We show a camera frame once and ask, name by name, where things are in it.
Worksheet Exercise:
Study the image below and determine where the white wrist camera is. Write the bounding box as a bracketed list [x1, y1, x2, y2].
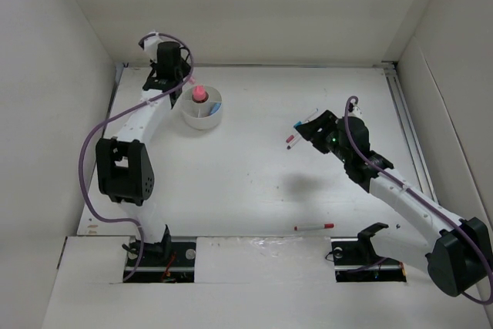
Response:
[349, 105, 363, 119]
[138, 31, 162, 62]

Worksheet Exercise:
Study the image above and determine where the aluminium rail right side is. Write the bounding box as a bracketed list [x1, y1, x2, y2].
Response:
[379, 62, 438, 201]

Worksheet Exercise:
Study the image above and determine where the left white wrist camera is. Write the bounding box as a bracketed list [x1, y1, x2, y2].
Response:
[138, 31, 162, 62]

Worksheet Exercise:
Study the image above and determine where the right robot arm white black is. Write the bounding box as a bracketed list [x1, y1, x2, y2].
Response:
[294, 105, 492, 297]

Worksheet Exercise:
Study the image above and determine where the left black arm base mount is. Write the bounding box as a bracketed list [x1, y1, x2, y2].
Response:
[122, 227, 197, 284]

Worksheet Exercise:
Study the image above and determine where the red capped white pen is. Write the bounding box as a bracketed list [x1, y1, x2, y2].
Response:
[293, 223, 334, 232]

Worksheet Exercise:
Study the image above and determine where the purple cable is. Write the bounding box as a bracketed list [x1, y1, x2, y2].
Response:
[344, 96, 493, 304]
[79, 32, 196, 280]

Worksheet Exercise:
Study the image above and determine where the blue capped white pen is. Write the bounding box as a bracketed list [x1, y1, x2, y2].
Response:
[293, 108, 319, 128]

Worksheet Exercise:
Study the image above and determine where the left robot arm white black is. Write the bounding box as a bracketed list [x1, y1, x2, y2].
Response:
[96, 32, 192, 265]

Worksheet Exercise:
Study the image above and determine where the pink glue bottle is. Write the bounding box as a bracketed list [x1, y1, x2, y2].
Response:
[192, 85, 209, 104]

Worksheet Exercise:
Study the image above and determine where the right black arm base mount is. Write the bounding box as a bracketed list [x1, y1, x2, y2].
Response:
[325, 223, 407, 283]

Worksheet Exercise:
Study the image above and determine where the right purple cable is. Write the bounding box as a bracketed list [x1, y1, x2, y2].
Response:
[344, 96, 493, 304]

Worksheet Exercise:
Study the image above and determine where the blue highlighter marker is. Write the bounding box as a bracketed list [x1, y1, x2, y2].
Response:
[210, 102, 221, 115]

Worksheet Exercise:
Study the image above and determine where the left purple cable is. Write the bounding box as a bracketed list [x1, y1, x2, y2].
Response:
[79, 32, 196, 280]

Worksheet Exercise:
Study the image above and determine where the white round divided container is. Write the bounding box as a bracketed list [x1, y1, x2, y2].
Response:
[179, 86, 224, 130]

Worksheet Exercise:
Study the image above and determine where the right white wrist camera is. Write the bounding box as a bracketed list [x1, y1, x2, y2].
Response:
[349, 105, 363, 119]

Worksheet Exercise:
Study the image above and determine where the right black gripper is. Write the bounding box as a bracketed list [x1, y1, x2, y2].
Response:
[296, 109, 351, 163]

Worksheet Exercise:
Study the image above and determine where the purple capped white pen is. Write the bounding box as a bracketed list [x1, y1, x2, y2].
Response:
[287, 138, 303, 150]

